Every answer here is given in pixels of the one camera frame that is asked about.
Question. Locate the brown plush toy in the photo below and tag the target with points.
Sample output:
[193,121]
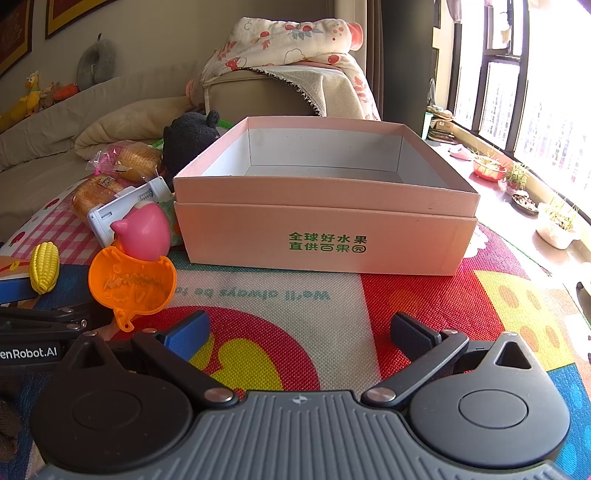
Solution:
[48,94]

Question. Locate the red bowl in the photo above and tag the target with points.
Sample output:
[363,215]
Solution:
[488,168]

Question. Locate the white plastic device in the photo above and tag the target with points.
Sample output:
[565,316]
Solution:
[115,212]

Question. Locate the orange plush toy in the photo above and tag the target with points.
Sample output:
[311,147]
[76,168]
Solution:
[64,91]

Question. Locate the black window frame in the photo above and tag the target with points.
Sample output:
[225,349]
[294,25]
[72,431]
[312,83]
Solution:
[480,74]

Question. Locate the pink cloth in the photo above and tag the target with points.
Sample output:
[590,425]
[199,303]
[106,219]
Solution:
[461,153]

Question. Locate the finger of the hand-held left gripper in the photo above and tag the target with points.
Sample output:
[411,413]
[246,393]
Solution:
[14,290]
[46,321]

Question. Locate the beige curtain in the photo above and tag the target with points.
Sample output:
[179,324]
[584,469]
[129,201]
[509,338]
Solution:
[397,60]

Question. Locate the folded beige blanket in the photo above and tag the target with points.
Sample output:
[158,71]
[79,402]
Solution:
[134,120]

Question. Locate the grey towel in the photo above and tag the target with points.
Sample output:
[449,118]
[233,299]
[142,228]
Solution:
[318,85]

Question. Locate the small potted plant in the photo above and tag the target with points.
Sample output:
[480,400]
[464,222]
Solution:
[515,180]

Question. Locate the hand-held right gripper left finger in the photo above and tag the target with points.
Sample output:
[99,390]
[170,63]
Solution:
[184,334]

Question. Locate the bagged bread roll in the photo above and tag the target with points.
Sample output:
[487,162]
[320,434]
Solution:
[134,161]
[94,196]

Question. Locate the colourful play mat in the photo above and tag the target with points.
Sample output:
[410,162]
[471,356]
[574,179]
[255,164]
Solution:
[300,300]

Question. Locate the yellow toy corn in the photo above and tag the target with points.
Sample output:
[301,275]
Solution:
[44,267]

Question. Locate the floral print blanket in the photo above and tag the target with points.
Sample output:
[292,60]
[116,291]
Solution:
[286,41]

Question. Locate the pink toy figure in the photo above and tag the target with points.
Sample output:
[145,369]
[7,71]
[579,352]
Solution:
[145,230]

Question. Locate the orange plastic toy mold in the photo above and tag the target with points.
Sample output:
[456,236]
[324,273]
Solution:
[134,281]

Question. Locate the dark dish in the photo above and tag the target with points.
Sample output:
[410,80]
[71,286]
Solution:
[525,203]

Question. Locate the black plush toy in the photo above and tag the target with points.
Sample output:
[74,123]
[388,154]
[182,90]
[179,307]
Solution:
[189,138]

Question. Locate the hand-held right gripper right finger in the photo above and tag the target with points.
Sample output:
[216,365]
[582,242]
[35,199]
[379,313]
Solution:
[408,337]

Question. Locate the beige sofa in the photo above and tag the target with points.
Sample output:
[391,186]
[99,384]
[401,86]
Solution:
[41,170]

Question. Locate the white plant pot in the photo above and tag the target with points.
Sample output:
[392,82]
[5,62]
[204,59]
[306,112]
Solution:
[556,230]

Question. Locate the grey neck pillow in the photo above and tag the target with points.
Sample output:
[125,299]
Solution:
[92,60]

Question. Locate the framed wall picture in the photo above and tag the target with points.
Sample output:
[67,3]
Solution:
[69,14]
[11,27]

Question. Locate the brown cardboard box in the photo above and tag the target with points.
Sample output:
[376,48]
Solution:
[323,221]

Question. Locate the yellow plush duck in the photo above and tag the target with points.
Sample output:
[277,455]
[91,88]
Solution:
[25,101]

